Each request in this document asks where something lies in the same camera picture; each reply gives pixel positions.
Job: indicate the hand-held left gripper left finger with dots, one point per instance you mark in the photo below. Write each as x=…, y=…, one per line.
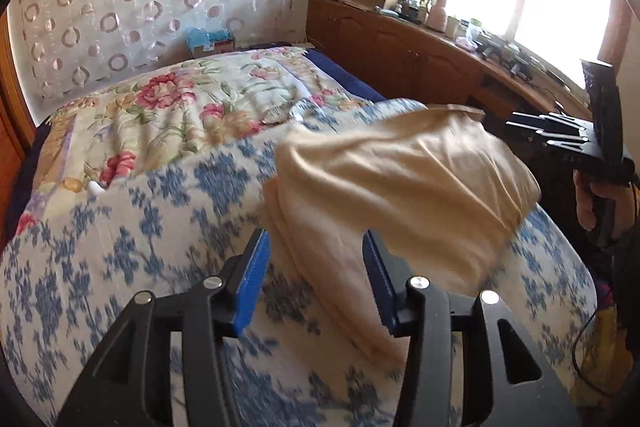
x=250, y=289

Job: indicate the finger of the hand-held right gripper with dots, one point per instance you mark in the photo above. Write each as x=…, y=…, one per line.
x=540, y=134
x=550, y=122

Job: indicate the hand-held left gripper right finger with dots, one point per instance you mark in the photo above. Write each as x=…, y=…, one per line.
x=380, y=292

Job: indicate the beige printed t-shirt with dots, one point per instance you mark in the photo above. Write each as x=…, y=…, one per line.
x=400, y=187

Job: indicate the person's right hand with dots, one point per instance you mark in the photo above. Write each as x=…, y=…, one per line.
x=584, y=202

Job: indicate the black handheld device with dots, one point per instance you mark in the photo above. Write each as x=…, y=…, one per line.
x=505, y=57

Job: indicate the blue floral bed sheet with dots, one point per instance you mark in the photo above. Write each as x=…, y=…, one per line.
x=125, y=232

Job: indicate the pink bottle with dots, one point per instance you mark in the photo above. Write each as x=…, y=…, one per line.
x=438, y=14

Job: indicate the wooden cabinet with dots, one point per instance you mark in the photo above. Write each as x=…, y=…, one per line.
x=400, y=52

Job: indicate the box with blue contents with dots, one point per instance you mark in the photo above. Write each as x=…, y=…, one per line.
x=210, y=41

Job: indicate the wooden wardrobe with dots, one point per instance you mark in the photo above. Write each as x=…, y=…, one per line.
x=12, y=117

